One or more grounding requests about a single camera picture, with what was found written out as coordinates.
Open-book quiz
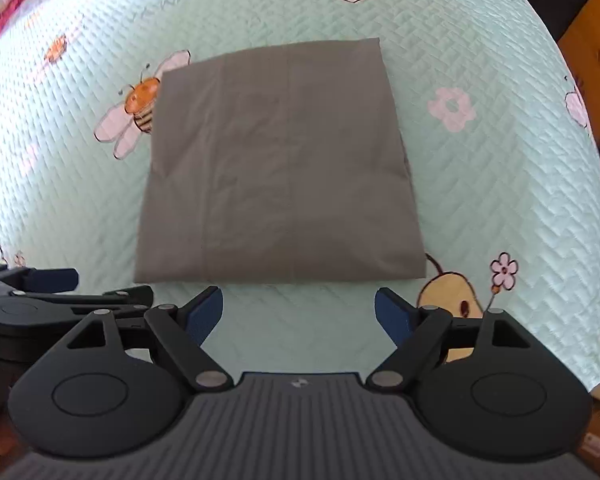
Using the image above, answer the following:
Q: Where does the mint bee-print bed quilt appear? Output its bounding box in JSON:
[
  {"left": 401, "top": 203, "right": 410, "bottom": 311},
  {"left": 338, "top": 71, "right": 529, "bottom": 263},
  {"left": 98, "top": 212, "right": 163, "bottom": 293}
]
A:
[{"left": 0, "top": 0, "right": 600, "bottom": 387}]

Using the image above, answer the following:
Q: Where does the grey-green t-shirt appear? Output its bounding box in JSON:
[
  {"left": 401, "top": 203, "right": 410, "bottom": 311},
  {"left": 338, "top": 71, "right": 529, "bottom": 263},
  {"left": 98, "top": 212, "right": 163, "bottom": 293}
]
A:
[{"left": 134, "top": 38, "right": 426, "bottom": 284}]

